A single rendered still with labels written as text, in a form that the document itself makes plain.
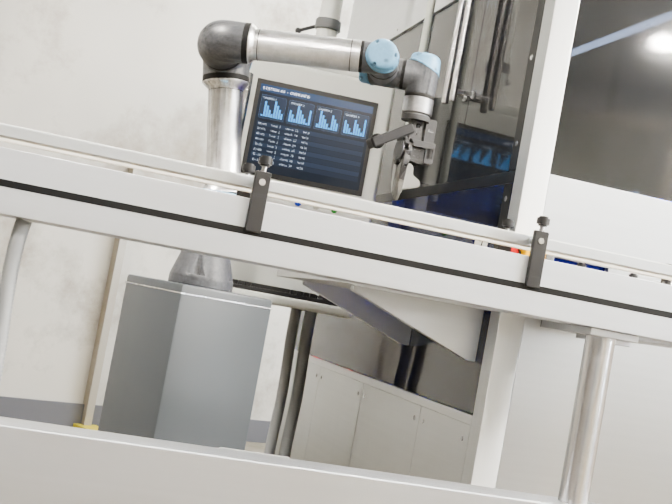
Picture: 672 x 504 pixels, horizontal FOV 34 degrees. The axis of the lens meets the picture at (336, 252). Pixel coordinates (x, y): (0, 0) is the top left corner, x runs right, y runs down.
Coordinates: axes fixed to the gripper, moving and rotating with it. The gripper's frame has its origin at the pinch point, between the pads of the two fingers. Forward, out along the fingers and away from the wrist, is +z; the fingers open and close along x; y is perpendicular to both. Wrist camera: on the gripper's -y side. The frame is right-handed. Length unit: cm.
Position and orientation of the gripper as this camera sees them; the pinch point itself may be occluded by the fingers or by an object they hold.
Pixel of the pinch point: (393, 194)
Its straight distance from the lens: 268.5
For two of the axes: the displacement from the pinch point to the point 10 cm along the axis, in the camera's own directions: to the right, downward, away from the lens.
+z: -1.8, 9.8, -0.5
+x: -2.6, 0.0, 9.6
